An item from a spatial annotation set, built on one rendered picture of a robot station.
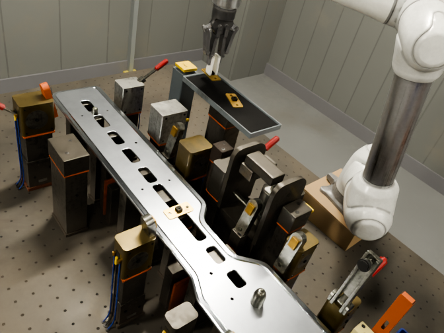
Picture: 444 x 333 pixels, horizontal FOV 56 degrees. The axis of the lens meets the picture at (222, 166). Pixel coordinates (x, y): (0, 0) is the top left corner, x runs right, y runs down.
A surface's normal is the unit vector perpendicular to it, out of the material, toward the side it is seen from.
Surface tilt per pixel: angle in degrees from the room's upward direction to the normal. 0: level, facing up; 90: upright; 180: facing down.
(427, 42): 88
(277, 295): 0
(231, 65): 90
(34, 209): 0
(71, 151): 0
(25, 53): 90
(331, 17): 90
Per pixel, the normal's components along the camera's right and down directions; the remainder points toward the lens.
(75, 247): 0.21, -0.76
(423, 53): -0.16, 0.50
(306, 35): -0.74, 0.29
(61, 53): 0.64, 0.58
